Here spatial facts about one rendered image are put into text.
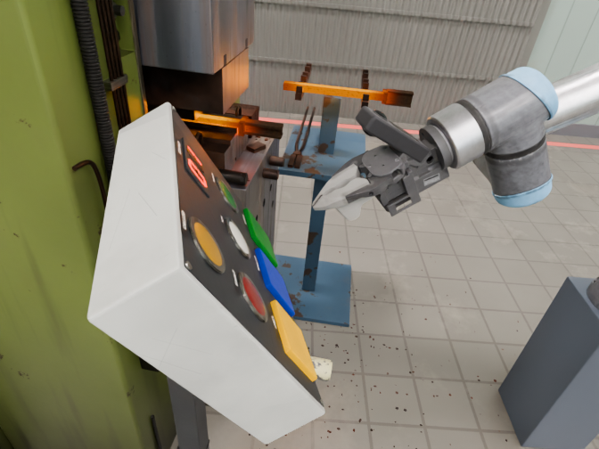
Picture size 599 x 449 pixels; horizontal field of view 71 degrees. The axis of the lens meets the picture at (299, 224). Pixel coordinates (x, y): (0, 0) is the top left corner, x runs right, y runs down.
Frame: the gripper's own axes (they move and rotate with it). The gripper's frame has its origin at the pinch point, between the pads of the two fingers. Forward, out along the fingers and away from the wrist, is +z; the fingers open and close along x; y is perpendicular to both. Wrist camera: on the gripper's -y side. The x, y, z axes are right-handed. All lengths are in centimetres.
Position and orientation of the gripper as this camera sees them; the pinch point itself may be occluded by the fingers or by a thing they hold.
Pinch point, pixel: (318, 200)
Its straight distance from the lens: 63.3
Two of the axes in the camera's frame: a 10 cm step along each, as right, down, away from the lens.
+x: -2.7, -5.8, 7.7
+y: 4.1, 6.6, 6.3
